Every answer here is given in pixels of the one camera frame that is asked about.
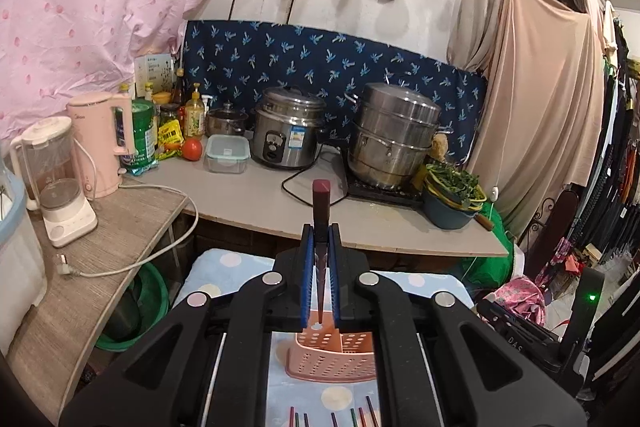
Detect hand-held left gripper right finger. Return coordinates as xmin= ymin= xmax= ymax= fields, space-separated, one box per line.
xmin=327 ymin=224 xmax=587 ymax=427

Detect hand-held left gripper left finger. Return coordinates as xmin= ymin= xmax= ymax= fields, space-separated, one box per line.
xmin=59 ymin=223 xmax=318 ymax=427

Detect blue basin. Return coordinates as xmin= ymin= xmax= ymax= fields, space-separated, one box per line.
xmin=422 ymin=184 xmax=488 ymax=230

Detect black induction cooker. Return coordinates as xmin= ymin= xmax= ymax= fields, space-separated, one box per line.
xmin=342 ymin=154 xmax=426 ymax=208

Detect dark red chopstick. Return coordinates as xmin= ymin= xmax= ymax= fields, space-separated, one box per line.
xmin=311 ymin=179 xmax=332 ymax=325

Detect pink perforated utensil basket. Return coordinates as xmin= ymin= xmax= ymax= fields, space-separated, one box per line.
xmin=286 ymin=324 xmax=377 ymax=383

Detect pink electric kettle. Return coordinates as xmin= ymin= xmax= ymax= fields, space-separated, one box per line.
xmin=66 ymin=92 xmax=137 ymax=199

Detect yellow packet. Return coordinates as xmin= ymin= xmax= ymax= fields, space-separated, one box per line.
xmin=157 ymin=119 xmax=183 ymax=150

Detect dark wooden chair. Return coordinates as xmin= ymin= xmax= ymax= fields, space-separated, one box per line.
xmin=520 ymin=187 xmax=583 ymax=280

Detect blue printed cloth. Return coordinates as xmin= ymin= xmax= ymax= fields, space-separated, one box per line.
xmin=180 ymin=19 xmax=488 ymax=168

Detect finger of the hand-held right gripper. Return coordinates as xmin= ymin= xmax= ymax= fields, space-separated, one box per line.
xmin=474 ymin=294 xmax=568 ymax=375

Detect yellow oil bottle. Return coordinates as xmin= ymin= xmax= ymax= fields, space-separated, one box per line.
xmin=185 ymin=83 xmax=206 ymax=138

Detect white blender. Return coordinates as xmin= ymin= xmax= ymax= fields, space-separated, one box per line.
xmin=9 ymin=117 xmax=98 ymax=249

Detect pink floral sheet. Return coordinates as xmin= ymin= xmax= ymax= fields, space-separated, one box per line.
xmin=0 ymin=0 xmax=266 ymax=142

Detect green tin can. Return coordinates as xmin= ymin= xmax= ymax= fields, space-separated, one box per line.
xmin=120 ymin=99 xmax=160 ymax=170

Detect white bucket with blue rim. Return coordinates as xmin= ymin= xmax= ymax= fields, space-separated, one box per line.
xmin=0 ymin=157 xmax=48 ymax=348

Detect set of coloured chopsticks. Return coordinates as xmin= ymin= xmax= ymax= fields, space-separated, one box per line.
xmin=287 ymin=396 xmax=377 ymax=427

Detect steel steamer pot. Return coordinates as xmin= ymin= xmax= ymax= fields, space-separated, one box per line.
xmin=345 ymin=82 xmax=451 ymax=190

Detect white paper box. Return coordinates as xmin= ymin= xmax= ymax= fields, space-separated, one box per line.
xmin=134 ymin=53 xmax=176 ymax=100

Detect pink floral cloth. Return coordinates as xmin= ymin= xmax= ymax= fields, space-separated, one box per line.
xmin=490 ymin=274 xmax=548 ymax=328

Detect yellow loofah sponge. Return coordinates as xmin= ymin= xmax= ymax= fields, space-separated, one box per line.
xmin=432 ymin=132 xmax=451 ymax=162

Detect clear food container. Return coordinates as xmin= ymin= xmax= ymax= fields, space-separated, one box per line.
xmin=203 ymin=134 xmax=251 ymax=174

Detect yellow strainer basket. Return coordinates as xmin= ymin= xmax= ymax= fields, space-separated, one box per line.
xmin=424 ymin=167 xmax=488 ymax=212

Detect small pot with glass lid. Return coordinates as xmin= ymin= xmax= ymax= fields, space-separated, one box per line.
xmin=206 ymin=102 xmax=249 ymax=138

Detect steel rice cooker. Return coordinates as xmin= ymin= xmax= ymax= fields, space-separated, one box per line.
xmin=250 ymin=86 xmax=327 ymax=170

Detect black power cord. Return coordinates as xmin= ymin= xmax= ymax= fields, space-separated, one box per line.
xmin=281 ymin=144 xmax=351 ymax=210

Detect green bag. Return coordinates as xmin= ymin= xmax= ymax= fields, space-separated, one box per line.
xmin=460 ymin=217 xmax=516 ymax=288

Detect blue spotted tablecloth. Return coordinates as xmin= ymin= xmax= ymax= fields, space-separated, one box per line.
xmin=172 ymin=249 xmax=473 ymax=427

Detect white power cord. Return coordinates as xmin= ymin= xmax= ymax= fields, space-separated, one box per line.
xmin=52 ymin=184 xmax=201 ymax=280

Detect white cord switch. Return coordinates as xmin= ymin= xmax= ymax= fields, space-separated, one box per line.
xmin=487 ymin=0 xmax=513 ymax=208

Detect green plastic basin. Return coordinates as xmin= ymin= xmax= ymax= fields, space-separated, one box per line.
xmin=95 ymin=259 xmax=170 ymax=353

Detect green leafy vegetables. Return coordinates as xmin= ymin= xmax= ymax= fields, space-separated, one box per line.
xmin=425 ymin=161 xmax=483 ymax=202

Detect row of hanging dark clothes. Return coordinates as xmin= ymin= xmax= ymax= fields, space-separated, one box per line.
xmin=575 ymin=0 xmax=640 ymax=268

